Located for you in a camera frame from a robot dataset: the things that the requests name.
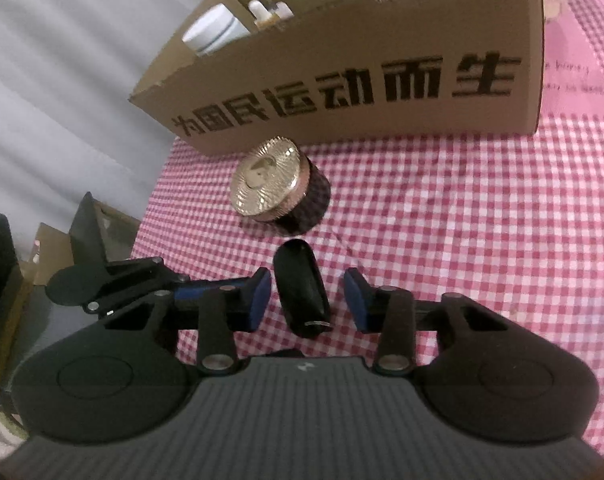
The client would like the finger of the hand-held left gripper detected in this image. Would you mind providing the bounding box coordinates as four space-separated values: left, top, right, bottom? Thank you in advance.
84 256 255 317

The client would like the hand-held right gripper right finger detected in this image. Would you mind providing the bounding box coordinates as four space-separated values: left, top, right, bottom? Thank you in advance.
343 266 510 375

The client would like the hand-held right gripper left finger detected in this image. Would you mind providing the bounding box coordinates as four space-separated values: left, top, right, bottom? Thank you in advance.
102 266 273 375

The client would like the black cylindrical bottle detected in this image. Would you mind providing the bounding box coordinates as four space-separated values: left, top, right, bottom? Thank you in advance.
273 240 331 339

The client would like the brown cardboard box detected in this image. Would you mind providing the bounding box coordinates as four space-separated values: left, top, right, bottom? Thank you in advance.
128 0 546 157

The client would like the white plastic jar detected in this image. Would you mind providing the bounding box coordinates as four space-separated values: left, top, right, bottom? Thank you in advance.
182 3 253 57

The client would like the open cardboard carton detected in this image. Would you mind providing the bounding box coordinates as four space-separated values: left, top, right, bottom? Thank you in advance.
29 199 143 286

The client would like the dark jar with gold lid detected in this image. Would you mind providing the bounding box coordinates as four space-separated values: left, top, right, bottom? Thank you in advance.
230 135 333 237

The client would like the pink checked cloth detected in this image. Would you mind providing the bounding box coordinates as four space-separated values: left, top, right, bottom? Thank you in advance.
132 0 604 461

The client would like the white curtain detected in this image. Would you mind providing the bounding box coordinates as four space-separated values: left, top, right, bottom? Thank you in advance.
0 0 263 233

